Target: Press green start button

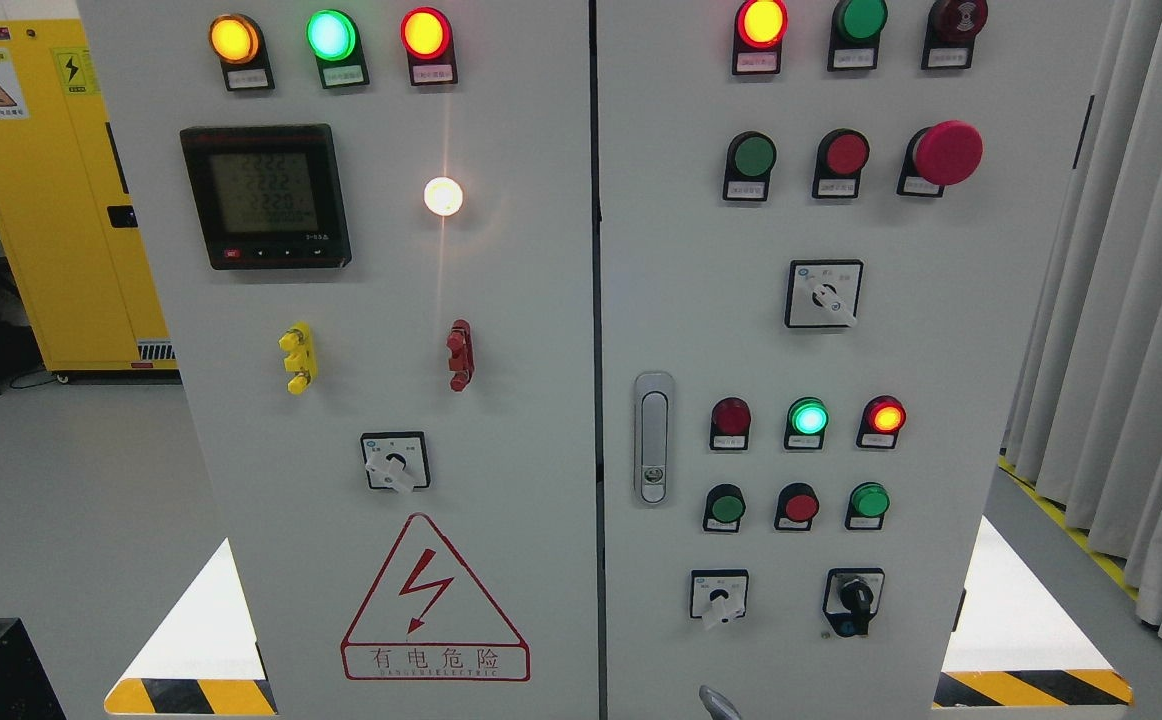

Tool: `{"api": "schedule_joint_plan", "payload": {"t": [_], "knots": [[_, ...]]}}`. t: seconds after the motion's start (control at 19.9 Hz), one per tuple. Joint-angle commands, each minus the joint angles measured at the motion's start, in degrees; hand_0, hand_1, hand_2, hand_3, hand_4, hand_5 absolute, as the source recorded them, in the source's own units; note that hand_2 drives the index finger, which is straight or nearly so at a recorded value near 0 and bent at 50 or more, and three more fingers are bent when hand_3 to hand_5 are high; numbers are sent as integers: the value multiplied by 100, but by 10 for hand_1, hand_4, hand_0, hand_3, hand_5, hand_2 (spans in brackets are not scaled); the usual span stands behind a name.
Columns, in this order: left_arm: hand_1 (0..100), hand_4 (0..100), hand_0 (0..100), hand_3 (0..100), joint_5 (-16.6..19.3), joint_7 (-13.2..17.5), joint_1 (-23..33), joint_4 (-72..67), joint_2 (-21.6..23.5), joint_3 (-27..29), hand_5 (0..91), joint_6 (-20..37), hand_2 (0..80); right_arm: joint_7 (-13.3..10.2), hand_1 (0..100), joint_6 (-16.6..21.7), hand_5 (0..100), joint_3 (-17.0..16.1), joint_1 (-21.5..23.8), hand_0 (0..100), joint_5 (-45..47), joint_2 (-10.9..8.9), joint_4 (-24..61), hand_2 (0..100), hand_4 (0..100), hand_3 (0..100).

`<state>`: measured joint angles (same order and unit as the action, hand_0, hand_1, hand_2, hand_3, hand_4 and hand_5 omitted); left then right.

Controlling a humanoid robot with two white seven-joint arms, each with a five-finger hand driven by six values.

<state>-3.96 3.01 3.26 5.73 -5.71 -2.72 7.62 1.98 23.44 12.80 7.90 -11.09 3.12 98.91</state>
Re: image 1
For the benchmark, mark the lower right green push button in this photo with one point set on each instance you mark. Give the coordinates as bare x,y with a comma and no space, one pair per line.
868,506

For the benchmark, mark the right yellow black hazard base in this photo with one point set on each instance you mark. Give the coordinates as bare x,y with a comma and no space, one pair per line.
1033,689

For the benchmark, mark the red mushroom emergency stop button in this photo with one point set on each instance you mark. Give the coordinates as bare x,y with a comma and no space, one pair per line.
938,156

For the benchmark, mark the yellow terminal connector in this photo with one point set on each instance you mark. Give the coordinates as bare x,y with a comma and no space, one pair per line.
300,357

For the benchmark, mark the upper red push button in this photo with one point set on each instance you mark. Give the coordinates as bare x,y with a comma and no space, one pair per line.
841,156

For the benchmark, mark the yellow safety storage cabinet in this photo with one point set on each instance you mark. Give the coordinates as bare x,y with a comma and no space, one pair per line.
66,223

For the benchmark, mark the silver cabinet door handle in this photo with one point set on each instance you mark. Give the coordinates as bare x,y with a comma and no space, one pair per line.
653,394

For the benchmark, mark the left door white selector switch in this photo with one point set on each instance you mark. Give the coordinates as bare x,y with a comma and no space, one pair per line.
396,460

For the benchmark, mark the white glowing indicator light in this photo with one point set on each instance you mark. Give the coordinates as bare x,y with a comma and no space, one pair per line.
443,196

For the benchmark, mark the yellow indicator light top left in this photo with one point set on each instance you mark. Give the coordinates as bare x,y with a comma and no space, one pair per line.
241,49

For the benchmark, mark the upper green push button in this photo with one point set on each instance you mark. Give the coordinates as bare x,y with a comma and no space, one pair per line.
750,159

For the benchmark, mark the left yellow black hazard base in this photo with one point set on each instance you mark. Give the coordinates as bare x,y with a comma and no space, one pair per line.
164,696

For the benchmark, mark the black digital power meter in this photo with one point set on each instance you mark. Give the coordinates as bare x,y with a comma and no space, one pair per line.
268,197

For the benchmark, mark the dark red unlit indicator light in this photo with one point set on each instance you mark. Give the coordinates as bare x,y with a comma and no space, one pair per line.
730,425

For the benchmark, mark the grey pleated curtain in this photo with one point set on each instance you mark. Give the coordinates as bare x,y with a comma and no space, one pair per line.
1086,425

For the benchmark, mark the black knob selector switch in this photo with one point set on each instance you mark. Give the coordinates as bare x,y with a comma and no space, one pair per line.
852,599

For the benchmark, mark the red indicator light top left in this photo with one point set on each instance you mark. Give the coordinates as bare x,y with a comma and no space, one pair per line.
428,42

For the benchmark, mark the red terminal connector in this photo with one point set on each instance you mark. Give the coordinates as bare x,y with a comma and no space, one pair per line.
460,360

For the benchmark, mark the lower white selector switch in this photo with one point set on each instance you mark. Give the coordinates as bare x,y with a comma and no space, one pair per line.
718,596

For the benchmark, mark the red indicator light top right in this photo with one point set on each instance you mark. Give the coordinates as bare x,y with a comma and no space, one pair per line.
758,32

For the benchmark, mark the dark red buzzer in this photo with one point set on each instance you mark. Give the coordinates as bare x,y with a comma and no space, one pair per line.
952,28

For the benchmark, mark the red electrical danger sticker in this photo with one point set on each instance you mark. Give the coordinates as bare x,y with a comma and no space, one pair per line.
428,618

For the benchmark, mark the green indicator light top left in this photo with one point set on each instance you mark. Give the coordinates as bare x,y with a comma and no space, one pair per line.
336,46

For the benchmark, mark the green push button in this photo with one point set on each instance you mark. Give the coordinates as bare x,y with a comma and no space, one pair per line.
724,508
868,506
750,159

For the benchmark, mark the lit red indicator light middle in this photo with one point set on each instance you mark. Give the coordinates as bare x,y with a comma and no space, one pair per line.
881,421

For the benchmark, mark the lower left green push button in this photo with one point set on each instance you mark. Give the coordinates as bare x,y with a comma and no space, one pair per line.
724,508

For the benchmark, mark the red push button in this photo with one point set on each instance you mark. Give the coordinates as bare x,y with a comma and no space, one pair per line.
796,508
841,156

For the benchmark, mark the dark green indicator light top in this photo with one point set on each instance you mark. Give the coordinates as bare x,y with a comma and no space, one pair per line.
856,29

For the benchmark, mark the upper right white selector switch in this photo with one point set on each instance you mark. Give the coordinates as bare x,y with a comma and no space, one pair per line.
823,293

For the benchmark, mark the lower red push button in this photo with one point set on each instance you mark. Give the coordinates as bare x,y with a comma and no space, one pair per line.
796,508

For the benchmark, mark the yellow black hazard base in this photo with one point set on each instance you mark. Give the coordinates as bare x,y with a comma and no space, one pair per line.
164,696
1033,689

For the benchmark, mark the lit green indicator light middle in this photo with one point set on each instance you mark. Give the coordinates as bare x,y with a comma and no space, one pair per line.
807,419

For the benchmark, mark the grey electrical control cabinet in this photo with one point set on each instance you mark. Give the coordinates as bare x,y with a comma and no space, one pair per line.
594,245

